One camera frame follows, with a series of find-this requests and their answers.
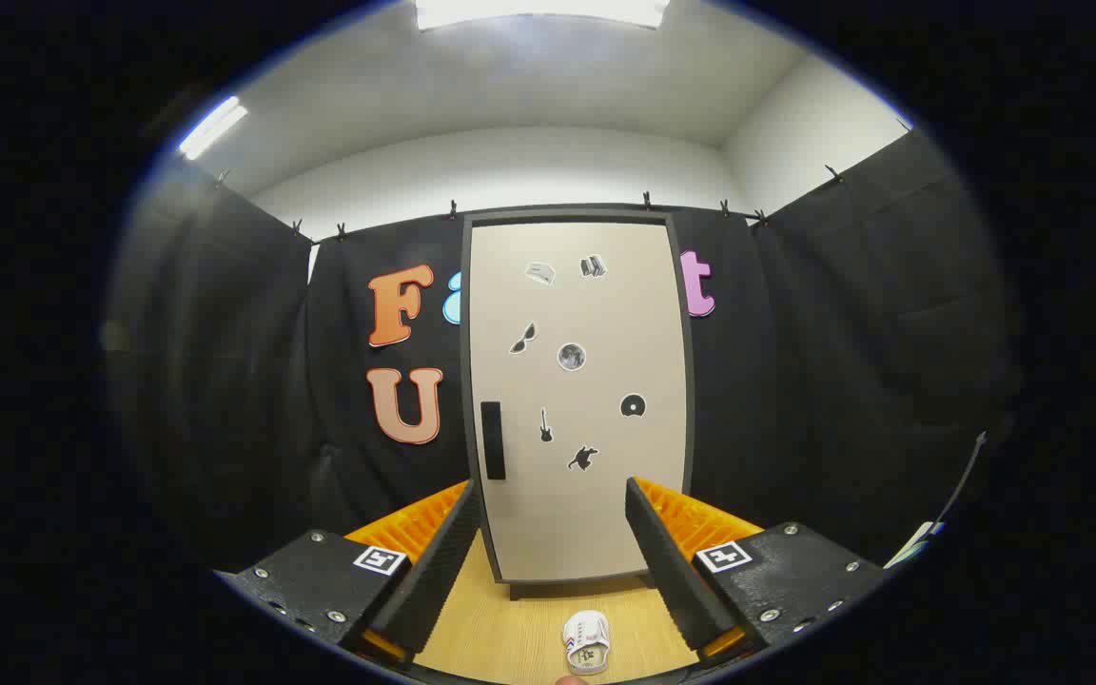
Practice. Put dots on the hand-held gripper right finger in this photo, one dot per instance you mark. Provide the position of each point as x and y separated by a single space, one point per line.
672 580

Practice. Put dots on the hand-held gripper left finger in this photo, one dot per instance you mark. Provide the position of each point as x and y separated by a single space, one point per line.
439 580

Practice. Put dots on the white shoe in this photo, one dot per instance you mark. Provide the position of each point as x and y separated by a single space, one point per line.
586 633

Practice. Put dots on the beige shoe cabinet door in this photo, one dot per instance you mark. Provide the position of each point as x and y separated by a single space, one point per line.
557 514

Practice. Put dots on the grey shoe cabinet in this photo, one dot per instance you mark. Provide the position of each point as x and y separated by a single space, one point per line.
567 216

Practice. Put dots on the black backdrop cloth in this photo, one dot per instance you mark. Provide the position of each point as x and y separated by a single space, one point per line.
843 362

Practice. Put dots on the ceiling light tube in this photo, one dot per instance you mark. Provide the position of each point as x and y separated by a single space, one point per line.
212 127

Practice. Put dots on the ceiling light panel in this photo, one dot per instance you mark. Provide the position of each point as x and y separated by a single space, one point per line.
538 11

